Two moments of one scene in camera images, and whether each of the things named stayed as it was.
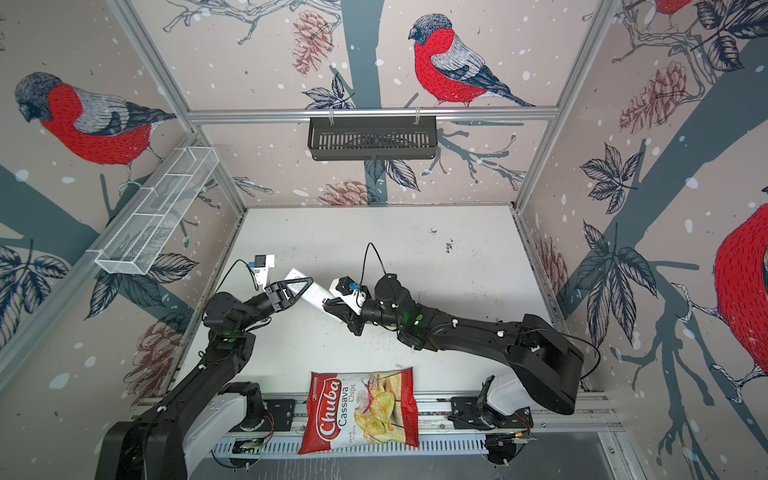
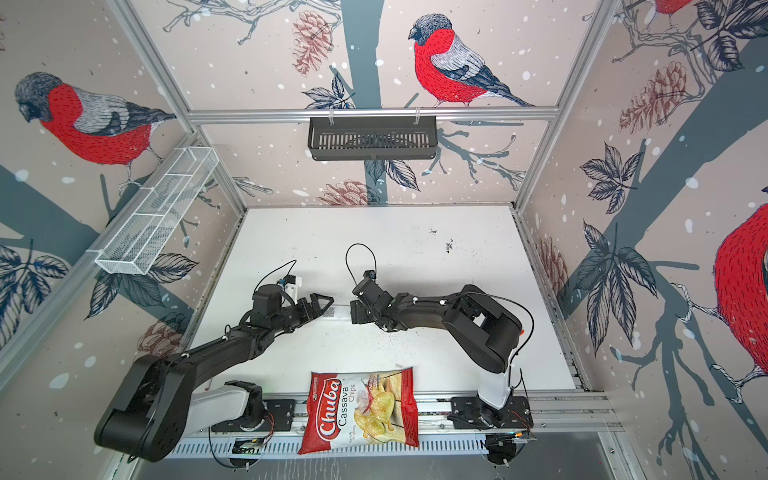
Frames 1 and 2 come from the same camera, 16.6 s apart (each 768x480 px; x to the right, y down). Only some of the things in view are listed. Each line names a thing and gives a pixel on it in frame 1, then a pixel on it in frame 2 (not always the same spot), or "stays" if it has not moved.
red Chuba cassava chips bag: [348, 409] stays
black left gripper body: [276, 302] to [302, 312]
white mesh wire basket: [156, 208] stays
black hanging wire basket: [340, 138] stays
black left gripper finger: [290, 298] to [314, 298]
